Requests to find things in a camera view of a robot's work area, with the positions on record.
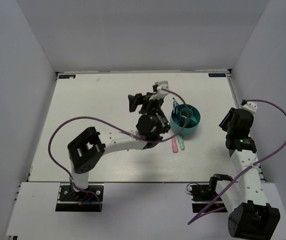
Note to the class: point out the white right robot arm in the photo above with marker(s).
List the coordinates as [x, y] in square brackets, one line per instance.
[251, 216]

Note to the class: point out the left corner label sticker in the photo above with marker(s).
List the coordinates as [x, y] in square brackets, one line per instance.
[65, 76]

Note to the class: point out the green black highlighter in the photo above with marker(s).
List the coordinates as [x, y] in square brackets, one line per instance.
[182, 121]

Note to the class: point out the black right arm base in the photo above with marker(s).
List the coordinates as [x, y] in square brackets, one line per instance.
[203, 193]

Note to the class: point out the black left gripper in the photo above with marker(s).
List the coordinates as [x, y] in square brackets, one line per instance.
[139, 99]

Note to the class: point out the corner label sticker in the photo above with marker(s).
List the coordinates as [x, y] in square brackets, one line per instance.
[65, 76]
[217, 75]

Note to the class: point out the pink eraser pen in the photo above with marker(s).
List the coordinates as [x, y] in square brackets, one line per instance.
[174, 145]

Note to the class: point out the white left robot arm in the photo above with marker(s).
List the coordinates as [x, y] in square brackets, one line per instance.
[89, 146]

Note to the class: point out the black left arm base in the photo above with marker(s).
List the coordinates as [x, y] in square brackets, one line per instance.
[69, 200]

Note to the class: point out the mint green eraser pen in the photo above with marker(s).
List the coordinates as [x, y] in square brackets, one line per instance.
[181, 142]

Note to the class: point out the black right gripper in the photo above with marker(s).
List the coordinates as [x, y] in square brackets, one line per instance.
[229, 115]

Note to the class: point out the blue ballpoint pen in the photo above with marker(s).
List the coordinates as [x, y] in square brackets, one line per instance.
[173, 112]

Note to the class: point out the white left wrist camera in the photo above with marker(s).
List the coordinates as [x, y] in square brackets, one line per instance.
[160, 87]

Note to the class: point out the right corner label sticker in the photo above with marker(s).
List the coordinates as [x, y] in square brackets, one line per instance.
[217, 75]

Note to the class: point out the dark blue gel pen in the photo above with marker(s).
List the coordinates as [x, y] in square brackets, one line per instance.
[176, 110]

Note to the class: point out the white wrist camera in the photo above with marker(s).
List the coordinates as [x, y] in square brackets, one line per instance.
[249, 106]
[160, 87]

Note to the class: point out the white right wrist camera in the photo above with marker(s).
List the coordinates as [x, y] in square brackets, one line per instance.
[249, 106]

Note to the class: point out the teal round desk organizer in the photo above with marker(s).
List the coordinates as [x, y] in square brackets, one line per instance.
[191, 122]

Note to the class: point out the green cap slim pen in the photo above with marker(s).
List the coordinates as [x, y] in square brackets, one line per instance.
[178, 109]

